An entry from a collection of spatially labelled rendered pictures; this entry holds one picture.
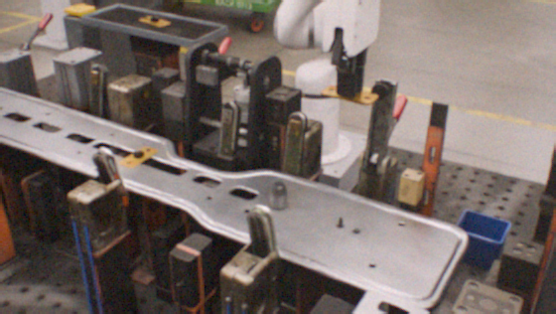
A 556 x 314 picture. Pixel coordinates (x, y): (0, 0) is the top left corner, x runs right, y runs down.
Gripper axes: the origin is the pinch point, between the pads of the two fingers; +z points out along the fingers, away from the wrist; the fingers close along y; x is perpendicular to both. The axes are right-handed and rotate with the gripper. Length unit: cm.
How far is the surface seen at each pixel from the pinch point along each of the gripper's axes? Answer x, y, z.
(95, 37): -92, -35, 19
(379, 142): 0.4, -14.4, 17.4
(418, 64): -93, -337, 129
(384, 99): 0.1, -15.6, 9.4
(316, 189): -9.2, -8.2, 27.3
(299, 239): -4.3, 7.3, 27.3
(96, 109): -70, -12, 27
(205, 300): -17.5, 17.4, 38.9
